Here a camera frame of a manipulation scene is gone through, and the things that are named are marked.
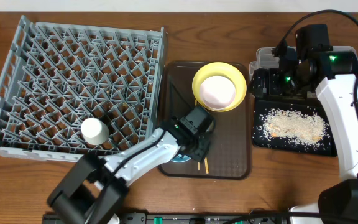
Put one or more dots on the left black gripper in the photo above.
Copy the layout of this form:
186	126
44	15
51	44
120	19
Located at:
202	144

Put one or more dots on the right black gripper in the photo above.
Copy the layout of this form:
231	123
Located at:
272	75

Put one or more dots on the light blue bowl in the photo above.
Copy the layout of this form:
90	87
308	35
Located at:
180	158

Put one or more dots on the pink white bowl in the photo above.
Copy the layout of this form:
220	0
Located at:
217	92

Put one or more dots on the white cup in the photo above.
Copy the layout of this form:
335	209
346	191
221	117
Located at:
94	131

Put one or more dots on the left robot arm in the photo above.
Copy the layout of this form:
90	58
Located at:
95	188

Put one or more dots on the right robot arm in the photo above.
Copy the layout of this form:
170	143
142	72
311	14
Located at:
339	99

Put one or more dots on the black waste tray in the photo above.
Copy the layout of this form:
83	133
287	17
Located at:
309	107

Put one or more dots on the clear plastic bin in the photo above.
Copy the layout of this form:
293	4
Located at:
309	71

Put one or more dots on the brown serving tray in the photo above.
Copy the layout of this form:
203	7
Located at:
230	153

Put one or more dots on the yellow plate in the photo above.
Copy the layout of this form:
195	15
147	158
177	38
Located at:
220	69

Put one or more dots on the spilled rice pile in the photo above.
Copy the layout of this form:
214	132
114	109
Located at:
293	127

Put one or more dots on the grey plastic dish rack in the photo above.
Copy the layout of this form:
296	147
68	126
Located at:
57	75

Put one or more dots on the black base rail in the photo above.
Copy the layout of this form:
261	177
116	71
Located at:
259	217

